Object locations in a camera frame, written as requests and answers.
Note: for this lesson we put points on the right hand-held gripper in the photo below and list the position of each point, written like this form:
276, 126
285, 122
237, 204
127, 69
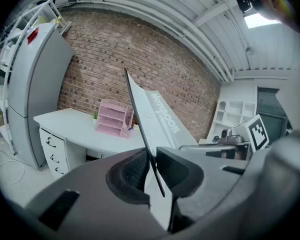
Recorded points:
258, 134

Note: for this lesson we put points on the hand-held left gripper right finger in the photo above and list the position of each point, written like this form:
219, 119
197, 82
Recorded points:
190, 169

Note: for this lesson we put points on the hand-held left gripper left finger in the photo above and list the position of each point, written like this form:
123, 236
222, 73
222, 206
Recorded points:
95, 184

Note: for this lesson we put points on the grey and white notebook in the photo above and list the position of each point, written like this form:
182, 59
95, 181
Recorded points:
160, 124

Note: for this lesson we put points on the pink mesh desk organizer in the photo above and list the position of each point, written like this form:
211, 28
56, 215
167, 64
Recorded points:
111, 120

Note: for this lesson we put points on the white cubby cabinet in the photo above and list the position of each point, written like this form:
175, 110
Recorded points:
233, 114

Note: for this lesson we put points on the white desk with drawers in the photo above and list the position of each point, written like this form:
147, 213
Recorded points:
72, 126

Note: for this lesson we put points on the blue pen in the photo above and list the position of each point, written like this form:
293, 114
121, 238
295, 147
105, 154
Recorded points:
130, 128

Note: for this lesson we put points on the spiky green potted plant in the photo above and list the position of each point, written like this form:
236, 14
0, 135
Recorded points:
95, 116

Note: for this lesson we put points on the brown dried potted plant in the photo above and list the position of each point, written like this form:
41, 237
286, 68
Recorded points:
135, 122

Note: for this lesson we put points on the dark glass door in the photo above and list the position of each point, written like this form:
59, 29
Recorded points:
271, 114

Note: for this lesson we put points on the grey refrigerator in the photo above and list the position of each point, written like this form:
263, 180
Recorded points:
35, 89

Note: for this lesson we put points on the rectangular ceiling light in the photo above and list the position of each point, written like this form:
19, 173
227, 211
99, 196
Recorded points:
258, 21

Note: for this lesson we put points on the white metal shelving unit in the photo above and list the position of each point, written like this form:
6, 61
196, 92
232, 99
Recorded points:
5, 56

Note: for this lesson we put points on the red sticker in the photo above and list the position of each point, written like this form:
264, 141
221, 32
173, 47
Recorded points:
33, 36

